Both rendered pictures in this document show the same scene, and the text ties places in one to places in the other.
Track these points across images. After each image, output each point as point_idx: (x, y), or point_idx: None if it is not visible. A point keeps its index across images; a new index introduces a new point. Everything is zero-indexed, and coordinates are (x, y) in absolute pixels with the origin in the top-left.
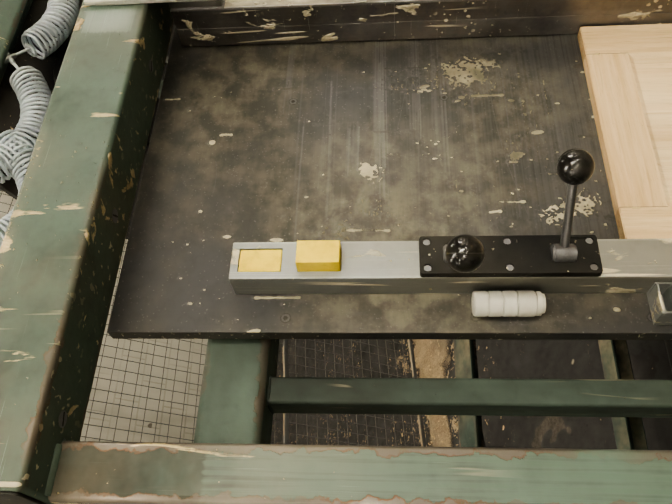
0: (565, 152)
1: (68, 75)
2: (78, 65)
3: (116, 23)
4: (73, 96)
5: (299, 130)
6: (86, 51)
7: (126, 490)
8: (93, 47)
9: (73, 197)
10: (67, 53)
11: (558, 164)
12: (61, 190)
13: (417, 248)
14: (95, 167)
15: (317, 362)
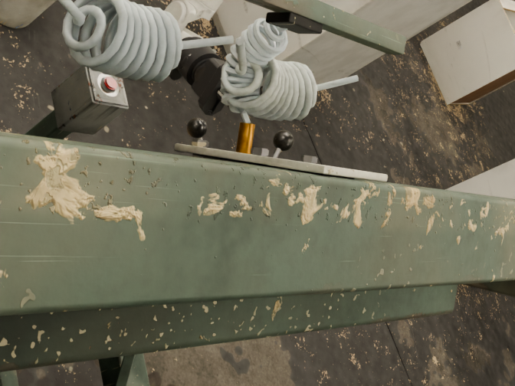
0: (198, 121)
1: (447, 191)
2: (431, 189)
3: (362, 179)
4: (451, 191)
5: None
6: (414, 187)
7: None
8: (405, 185)
9: (480, 194)
10: (438, 191)
11: (204, 125)
12: (490, 196)
13: None
14: (454, 191)
15: None
